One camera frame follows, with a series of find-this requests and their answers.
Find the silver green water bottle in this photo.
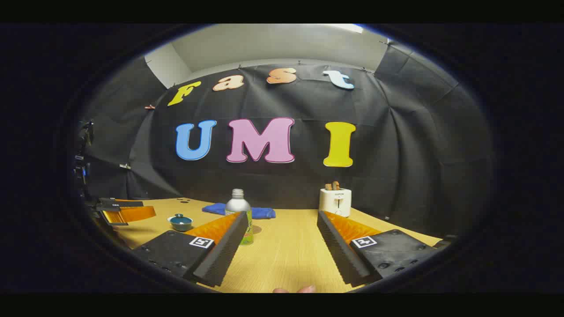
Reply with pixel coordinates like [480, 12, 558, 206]
[225, 189, 254, 246]

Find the blue towel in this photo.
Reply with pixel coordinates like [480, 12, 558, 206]
[202, 203, 276, 219]

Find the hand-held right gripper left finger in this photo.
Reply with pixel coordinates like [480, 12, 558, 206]
[132, 211, 249, 288]

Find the black backdrop cloth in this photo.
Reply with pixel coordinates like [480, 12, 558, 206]
[82, 42, 494, 238]

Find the black camera stand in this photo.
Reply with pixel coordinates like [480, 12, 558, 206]
[73, 121, 94, 199]

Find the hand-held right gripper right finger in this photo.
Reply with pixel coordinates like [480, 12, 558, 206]
[317, 210, 441, 288]

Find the white toaster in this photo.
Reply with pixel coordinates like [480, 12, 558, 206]
[319, 188, 352, 217]

